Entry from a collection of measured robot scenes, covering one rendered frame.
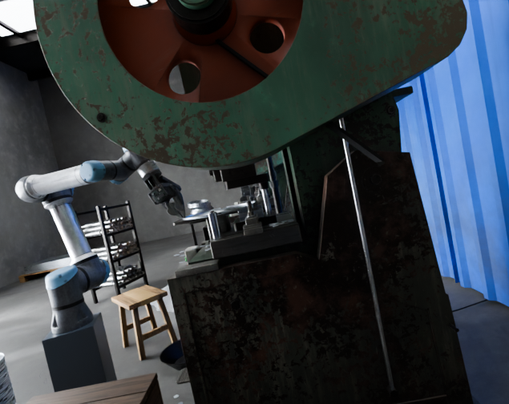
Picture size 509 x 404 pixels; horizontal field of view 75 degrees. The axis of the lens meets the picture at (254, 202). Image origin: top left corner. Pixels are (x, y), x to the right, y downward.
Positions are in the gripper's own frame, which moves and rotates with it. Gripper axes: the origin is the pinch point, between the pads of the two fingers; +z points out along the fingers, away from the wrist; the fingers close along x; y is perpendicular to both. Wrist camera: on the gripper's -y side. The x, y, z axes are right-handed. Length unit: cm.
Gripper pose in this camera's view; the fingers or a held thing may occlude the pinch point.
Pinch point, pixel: (183, 216)
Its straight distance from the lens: 135.1
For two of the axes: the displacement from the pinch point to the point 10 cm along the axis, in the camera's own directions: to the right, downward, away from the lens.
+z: 5.8, 8.1, -0.6
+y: -2.5, 1.1, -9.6
